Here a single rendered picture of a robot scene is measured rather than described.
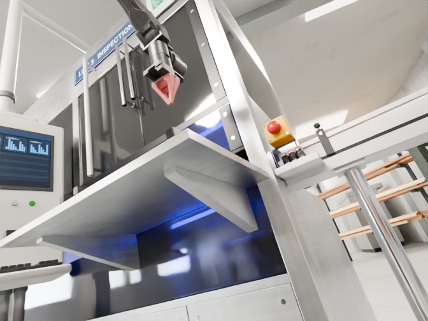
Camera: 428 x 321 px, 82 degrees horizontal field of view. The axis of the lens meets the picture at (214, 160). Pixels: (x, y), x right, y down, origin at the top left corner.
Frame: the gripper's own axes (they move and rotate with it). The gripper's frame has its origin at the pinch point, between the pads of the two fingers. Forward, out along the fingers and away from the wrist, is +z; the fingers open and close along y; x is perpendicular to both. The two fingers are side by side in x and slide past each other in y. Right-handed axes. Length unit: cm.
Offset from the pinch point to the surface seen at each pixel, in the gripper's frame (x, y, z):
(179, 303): 30, 25, 51
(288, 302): -6, 24, 56
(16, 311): 95, 6, 40
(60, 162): 85, 18, -23
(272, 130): -18.2, 22.6, 10.9
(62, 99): 100, 29, -78
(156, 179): 3.3, -6.7, 22.3
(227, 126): -3.5, 26.2, 0.0
